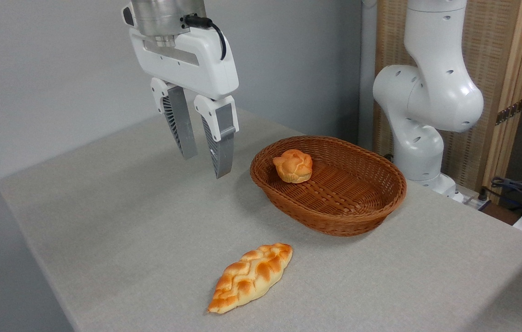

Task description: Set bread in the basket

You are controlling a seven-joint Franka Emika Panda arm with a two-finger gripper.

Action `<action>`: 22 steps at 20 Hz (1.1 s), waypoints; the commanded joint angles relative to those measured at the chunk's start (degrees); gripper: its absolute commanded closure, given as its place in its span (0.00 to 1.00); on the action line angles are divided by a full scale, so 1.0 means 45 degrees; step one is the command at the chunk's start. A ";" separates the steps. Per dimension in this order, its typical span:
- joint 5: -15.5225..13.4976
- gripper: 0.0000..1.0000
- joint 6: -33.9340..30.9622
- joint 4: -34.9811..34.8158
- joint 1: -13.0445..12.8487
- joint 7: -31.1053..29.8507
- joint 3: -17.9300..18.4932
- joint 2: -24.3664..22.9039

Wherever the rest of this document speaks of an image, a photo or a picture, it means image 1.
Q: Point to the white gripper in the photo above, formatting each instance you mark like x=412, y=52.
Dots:
x=196, y=60

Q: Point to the long braided golden bread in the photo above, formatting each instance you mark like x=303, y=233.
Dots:
x=251, y=276

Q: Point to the round golden bread bun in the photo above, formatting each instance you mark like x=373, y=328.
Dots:
x=294, y=166

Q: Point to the brown wicker oval basket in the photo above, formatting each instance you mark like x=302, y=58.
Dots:
x=348, y=203

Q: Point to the white vertical pipe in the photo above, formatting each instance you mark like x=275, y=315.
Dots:
x=367, y=69

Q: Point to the white power strip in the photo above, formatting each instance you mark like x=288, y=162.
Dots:
x=473, y=201

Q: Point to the black screen hinge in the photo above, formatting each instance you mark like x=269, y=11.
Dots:
x=510, y=111

